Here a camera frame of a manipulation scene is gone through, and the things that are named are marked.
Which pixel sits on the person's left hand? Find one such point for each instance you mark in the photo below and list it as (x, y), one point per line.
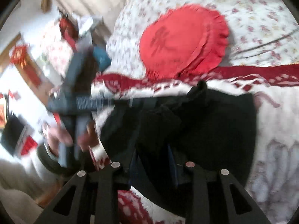
(56, 135)

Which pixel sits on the red round ruffled cushion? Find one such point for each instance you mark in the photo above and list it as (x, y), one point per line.
(187, 40)

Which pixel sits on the black pants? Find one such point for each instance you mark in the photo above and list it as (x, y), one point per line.
(210, 128)

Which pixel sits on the blue plastic bag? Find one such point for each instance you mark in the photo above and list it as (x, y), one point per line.
(102, 58)

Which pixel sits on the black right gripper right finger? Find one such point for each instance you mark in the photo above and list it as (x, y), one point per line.
(207, 186)

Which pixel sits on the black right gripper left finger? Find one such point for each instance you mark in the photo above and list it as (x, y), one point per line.
(88, 194)

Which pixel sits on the black laptop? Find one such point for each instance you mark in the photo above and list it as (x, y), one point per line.
(12, 134)

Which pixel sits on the red and white plush blanket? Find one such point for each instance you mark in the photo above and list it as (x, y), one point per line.
(273, 177)

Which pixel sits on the white floral quilt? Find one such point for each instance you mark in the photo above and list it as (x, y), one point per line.
(261, 32)

